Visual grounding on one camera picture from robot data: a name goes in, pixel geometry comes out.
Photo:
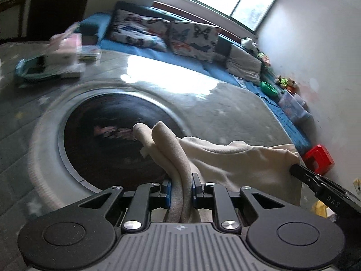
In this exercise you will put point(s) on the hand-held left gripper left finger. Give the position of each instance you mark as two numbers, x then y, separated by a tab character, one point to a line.
168	194

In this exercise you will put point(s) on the white flat electronic device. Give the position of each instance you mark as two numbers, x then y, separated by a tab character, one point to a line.
70	72

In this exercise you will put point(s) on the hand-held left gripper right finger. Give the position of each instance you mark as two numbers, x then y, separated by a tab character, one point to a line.
194	192

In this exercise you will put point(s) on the yellow bag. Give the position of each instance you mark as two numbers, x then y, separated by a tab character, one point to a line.
321	209

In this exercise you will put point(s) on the blue sofa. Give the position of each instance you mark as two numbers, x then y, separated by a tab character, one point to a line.
194	65

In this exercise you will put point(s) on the dark wooden door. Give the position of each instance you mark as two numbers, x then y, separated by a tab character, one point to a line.
56	11

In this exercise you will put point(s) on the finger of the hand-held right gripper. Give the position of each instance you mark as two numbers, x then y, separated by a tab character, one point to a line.
304	175

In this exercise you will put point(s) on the green bowl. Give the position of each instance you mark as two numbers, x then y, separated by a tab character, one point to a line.
269	87

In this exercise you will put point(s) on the panda plush toy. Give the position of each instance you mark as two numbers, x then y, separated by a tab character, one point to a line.
249	43

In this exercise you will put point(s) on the butterfly print pillow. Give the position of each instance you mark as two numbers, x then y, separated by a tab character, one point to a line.
135	28
194	39

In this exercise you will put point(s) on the opened pink tissue pack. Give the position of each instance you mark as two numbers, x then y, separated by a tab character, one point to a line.
67	48

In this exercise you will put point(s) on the pile of small toys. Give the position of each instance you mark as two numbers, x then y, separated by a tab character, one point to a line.
285	82

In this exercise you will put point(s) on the cream long-sleeve shirt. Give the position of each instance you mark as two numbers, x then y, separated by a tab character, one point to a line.
225	161

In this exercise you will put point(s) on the small plush toy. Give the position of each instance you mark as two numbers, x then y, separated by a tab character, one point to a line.
265	59

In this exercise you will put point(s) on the clear plastic storage box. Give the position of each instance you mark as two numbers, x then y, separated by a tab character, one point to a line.
294	106

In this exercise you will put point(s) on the round black glass turntable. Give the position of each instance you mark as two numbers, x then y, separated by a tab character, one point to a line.
98	146

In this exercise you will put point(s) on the grey pillow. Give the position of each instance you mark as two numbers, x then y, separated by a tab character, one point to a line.
244	65

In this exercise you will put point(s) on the red plastic stool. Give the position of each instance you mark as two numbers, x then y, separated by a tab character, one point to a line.
318	159

